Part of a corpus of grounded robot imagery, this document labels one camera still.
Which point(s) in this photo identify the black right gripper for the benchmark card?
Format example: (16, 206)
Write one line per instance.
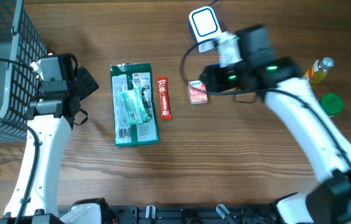
(216, 82)

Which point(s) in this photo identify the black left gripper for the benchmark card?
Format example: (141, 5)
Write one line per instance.
(85, 84)

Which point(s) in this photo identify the yellow oil bottle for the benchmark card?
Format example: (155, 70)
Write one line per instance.
(318, 71)

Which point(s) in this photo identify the red tissue pack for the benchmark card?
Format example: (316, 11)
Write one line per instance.
(197, 92)

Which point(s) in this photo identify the green lid white jar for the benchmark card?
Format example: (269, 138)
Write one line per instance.
(332, 104)

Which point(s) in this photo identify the red Nescafe stick sachet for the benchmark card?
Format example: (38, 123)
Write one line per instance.
(164, 98)

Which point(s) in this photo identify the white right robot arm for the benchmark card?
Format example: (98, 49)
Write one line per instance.
(283, 90)

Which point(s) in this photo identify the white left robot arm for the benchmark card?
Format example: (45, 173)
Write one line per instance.
(50, 119)

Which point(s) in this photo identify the white barcode scanner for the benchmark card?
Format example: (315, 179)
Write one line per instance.
(204, 24)

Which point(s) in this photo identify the green 3M sponge package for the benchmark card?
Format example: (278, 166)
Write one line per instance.
(133, 105)

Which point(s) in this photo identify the black wire basket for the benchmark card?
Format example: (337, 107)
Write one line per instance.
(20, 45)

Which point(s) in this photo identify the black mounting rail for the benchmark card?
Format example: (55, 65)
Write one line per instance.
(97, 210)

